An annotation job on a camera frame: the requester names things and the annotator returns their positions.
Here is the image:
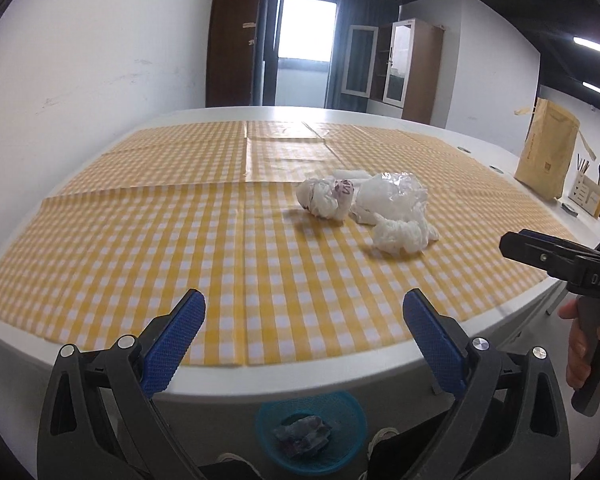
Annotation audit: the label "blue plastic bag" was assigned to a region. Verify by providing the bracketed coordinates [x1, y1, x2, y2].
[272, 414, 332, 458]

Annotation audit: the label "person's right hand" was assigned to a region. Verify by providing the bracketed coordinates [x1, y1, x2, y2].
[558, 299, 600, 390]

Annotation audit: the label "white pencil holder box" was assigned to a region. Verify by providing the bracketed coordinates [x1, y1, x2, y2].
[568, 155, 600, 218]

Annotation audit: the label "person's black trousers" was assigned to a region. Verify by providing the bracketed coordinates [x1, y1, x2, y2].
[200, 410, 449, 479]

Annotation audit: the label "brown paper bag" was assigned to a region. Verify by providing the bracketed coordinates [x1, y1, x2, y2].
[514, 98, 580, 202]

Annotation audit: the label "white right sneaker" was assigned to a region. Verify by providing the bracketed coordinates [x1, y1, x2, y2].
[366, 427, 400, 458]

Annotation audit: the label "white sneaker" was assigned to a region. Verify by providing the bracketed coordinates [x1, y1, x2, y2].
[216, 453, 262, 479]
[366, 427, 400, 458]

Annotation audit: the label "white left sneaker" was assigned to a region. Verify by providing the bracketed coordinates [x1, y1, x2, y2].
[216, 453, 262, 479]

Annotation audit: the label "blue plastic waste basket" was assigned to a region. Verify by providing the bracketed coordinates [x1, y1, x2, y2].
[256, 391, 367, 476]

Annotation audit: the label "crumpled white tissue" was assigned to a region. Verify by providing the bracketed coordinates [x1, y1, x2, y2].
[372, 214, 440, 255]

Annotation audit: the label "crumpled white plastic bag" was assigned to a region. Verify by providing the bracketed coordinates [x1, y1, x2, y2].
[350, 172, 428, 226]

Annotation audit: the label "yellow checkered tablecloth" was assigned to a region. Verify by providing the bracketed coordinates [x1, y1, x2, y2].
[0, 120, 567, 366]

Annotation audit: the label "dark blue curtain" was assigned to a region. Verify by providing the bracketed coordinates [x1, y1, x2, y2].
[325, 0, 400, 112]

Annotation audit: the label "brown wooden cabinet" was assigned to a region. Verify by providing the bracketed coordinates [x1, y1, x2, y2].
[206, 0, 261, 107]

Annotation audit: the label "glass door wall cabinet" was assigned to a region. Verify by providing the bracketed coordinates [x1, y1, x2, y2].
[366, 18, 444, 124]

